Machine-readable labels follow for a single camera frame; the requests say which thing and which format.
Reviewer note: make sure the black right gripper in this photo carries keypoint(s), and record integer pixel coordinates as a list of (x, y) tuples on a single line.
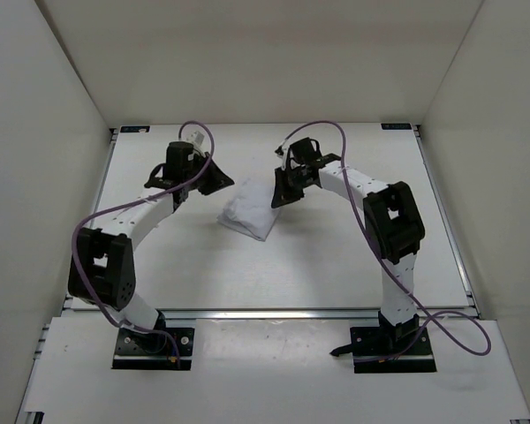
[(282, 194)]

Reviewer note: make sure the blue right corner label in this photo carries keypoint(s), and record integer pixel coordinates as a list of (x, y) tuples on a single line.
[(396, 126)]

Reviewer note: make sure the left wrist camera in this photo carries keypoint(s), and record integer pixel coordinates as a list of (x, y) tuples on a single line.
[(196, 138)]

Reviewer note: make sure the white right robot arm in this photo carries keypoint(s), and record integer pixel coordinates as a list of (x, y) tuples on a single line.
[(391, 221)]

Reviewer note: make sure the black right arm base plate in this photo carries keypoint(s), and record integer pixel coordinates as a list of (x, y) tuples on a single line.
[(373, 353)]

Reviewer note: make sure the blue left corner label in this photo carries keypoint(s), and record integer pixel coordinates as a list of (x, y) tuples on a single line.
[(134, 129)]

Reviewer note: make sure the aluminium front rail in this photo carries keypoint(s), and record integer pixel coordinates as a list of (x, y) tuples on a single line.
[(271, 314)]

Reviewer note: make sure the blue corner label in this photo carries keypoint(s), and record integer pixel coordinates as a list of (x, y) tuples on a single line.
[(396, 126), (134, 129)]

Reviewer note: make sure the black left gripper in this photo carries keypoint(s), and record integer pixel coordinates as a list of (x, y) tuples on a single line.
[(219, 179)]

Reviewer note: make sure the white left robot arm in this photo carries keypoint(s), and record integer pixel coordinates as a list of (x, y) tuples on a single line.
[(103, 271)]

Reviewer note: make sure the white skirt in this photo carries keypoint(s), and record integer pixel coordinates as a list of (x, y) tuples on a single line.
[(249, 210)]

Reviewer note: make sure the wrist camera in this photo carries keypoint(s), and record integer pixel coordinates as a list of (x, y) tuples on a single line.
[(196, 138), (283, 152)]

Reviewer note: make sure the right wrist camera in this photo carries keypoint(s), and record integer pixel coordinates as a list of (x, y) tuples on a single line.
[(283, 152)]

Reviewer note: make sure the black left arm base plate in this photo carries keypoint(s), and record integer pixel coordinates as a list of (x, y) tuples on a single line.
[(134, 351)]

